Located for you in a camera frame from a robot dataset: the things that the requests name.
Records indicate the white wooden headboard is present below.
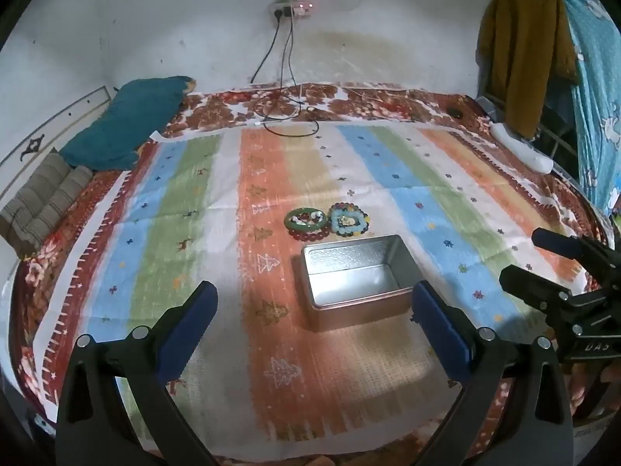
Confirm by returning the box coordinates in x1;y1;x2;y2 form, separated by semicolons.
0;86;114;195

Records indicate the multicolour bead bracelet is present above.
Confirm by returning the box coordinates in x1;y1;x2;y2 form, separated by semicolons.
328;203;372;238

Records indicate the white rolled cloth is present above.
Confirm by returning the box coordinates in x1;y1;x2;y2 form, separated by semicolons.
490;123;554;173

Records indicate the mustard yellow garment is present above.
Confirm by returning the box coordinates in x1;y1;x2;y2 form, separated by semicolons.
476;0;580;139

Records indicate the brown striped cushion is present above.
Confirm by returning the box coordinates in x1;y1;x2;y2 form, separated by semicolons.
0;153;94;259

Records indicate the silver tin box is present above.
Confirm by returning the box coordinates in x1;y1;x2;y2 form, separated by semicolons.
291;234;428;333

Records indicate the black cable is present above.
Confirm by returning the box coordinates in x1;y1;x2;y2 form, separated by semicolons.
250;14;282;84
253;0;322;137

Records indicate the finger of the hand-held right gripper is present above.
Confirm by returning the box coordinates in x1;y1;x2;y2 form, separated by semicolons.
531;227;621;277
499;264;583;323

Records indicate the green bangle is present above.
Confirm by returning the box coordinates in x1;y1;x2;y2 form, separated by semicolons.
284;208;331;232

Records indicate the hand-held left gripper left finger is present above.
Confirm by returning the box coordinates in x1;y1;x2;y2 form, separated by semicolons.
56;280;219;466

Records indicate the blue printed cloth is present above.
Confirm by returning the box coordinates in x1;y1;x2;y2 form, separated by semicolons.
548;0;621;214

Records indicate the red bead bracelet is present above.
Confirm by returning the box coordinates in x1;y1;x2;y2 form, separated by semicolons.
290;226;331;242

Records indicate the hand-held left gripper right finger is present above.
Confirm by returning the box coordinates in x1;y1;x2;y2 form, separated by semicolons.
410;280;576;466

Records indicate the light blue bead bracelet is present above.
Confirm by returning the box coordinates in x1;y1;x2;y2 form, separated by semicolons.
330;207;364;236

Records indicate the teal pillow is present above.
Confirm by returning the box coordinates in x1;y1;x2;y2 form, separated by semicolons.
58;76;197;172

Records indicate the metal rack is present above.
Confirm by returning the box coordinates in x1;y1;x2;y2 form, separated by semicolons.
478;73;585;158

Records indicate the striped printed cloth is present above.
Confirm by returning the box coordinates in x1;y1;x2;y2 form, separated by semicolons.
36;121;590;462

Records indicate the white power strip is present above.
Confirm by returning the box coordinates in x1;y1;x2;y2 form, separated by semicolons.
268;0;314;20

